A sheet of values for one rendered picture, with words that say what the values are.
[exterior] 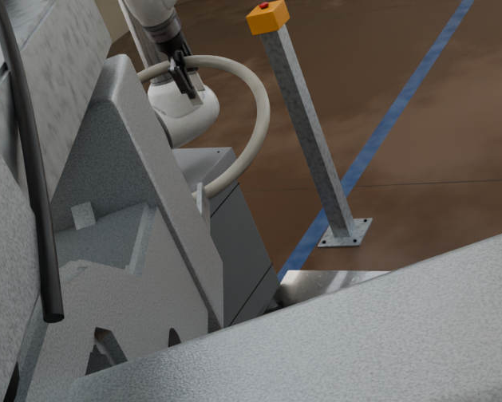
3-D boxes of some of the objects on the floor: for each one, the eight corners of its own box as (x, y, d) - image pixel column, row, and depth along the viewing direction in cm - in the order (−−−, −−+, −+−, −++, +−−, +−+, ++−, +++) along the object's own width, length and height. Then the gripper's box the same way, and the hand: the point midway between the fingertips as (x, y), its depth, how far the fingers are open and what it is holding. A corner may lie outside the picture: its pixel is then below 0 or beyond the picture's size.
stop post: (373, 219, 359) (296, -9, 310) (359, 246, 345) (277, 11, 295) (332, 221, 370) (252, 1, 320) (318, 248, 355) (231, 21, 306)
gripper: (156, 10, 202) (190, 76, 220) (145, 59, 191) (182, 124, 209) (184, 5, 199) (215, 72, 217) (175, 54, 189) (208, 120, 207)
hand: (195, 88), depth 211 cm, fingers closed on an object, 4 cm apart
